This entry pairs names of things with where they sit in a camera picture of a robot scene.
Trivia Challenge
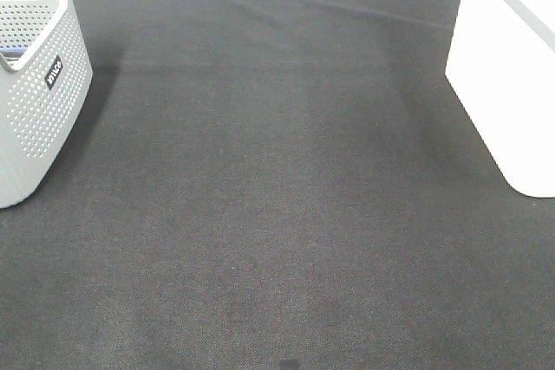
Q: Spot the black table mat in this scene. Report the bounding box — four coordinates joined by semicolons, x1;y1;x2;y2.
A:
1;0;554;369

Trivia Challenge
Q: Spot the white storage box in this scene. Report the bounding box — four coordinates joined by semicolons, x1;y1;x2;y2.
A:
446;0;554;198

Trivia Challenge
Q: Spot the grey perforated laundry basket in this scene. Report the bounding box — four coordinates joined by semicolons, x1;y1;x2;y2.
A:
1;0;93;208

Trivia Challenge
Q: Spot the blue towel in basket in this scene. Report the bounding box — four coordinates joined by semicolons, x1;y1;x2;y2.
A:
0;47;26;60

